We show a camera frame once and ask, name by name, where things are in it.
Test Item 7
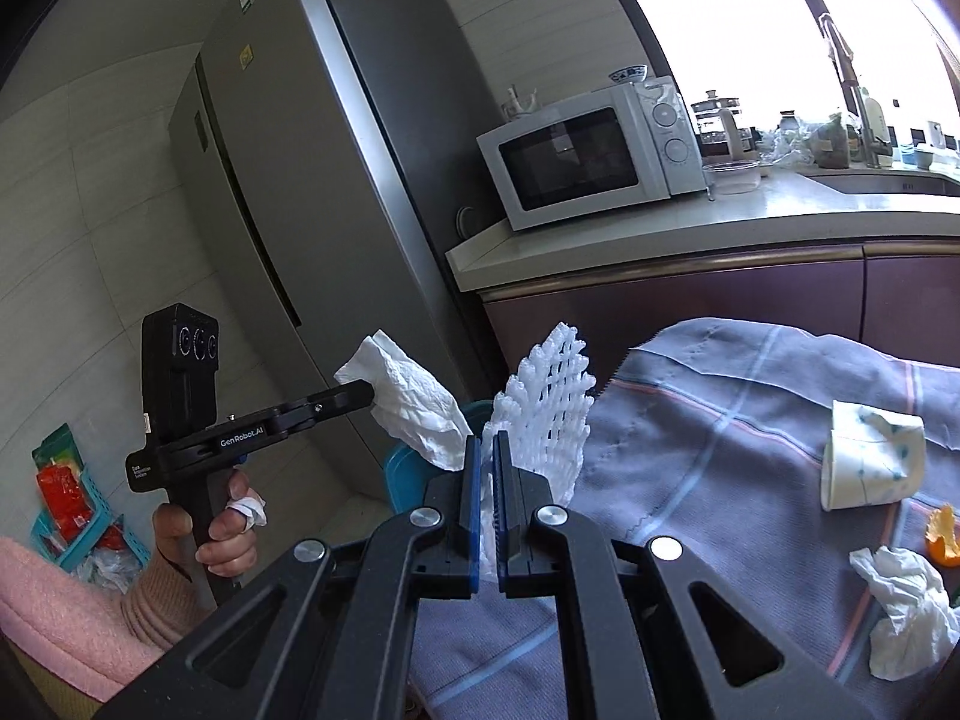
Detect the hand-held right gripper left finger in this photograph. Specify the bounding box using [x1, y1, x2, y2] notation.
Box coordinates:
[94, 435, 482, 720]

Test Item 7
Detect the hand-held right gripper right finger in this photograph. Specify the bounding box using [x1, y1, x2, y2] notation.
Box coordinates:
[493, 429, 912, 720]

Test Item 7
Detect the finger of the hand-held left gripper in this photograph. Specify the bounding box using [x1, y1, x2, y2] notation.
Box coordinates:
[267, 379, 375, 442]

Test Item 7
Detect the blue plastic waste bin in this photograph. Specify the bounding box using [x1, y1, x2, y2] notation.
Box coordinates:
[384, 399, 492, 515]

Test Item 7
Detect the white tissue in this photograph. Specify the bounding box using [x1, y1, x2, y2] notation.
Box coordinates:
[849, 546, 952, 680]
[334, 330, 473, 475]

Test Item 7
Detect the white foam fruit net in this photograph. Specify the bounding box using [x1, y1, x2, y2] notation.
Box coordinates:
[480, 321, 602, 586]

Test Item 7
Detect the orange peel piece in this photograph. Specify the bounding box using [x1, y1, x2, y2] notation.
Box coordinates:
[924, 504, 960, 568]

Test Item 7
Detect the person's left forearm pink sleeve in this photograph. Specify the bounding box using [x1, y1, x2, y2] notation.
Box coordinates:
[0, 536, 220, 700]

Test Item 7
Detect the person's left hand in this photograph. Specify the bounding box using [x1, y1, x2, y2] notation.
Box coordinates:
[152, 469, 268, 580]

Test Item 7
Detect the white finger wrap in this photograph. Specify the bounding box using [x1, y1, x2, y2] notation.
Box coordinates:
[227, 490, 268, 529]

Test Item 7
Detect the red snack packet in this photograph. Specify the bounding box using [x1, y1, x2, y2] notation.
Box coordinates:
[36, 463, 97, 542]

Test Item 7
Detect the blue plastic basket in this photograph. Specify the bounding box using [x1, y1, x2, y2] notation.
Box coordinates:
[30, 424, 145, 572]

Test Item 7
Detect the grey plaid cloth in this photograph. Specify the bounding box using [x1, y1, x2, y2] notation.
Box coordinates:
[409, 317, 960, 720]

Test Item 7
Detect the silver refrigerator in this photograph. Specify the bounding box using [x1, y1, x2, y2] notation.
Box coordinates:
[169, 0, 512, 500]

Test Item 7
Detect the purple kitchen base cabinet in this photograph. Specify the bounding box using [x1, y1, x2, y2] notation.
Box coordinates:
[480, 238, 960, 395]

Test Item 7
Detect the white microwave oven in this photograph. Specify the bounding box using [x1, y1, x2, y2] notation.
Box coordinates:
[476, 77, 710, 233]

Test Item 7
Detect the white patterned paper cup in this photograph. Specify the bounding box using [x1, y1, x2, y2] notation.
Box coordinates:
[820, 400, 928, 512]

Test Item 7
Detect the clear glass dish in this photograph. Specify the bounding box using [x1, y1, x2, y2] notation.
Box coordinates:
[703, 159, 763, 197]

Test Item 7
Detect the clear plastic bag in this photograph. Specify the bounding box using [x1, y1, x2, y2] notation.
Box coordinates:
[756, 118, 817, 167]

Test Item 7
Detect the dark glass jar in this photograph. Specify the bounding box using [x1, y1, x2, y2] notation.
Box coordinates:
[816, 114, 854, 170]

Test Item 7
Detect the steel kitchen sink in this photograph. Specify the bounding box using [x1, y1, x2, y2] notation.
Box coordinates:
[804, 168, 960, 200]

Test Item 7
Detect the kitchen window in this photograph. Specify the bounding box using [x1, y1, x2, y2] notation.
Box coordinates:
[592, 0, 960, 155]

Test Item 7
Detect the metal kitchen faucet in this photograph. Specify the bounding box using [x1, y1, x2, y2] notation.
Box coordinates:
[820, 13, 890, 170]

